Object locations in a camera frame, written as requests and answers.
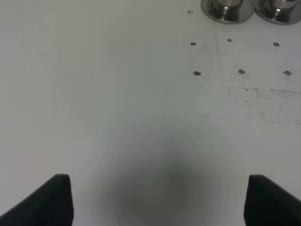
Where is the stainless steel saucer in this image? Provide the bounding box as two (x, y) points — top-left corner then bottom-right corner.
(200, 0), (254, 24)
(253, 0), (301, 25)

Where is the right stainless steel saucer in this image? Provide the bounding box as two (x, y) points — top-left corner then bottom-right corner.
(253, 0), (301, 25)

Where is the stainless steel teacup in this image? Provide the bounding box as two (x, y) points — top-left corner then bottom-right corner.
(214, 0), (243, 7)
(271, 0), (298, 9)

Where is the left stainless steel teacup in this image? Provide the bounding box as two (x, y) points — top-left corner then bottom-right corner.
(214, 0), (243, 7)

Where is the right stainless steel teacup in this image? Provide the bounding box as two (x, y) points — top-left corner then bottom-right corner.
(271, 0), (298, 9)

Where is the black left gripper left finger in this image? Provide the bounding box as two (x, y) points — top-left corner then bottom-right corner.
(0, 174), (74, 226)

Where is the left stainless steel saucer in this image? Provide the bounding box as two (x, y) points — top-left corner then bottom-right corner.
(200, 0), (254, 24)

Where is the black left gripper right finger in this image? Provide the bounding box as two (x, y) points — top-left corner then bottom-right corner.
(244, 175), (301, 226)

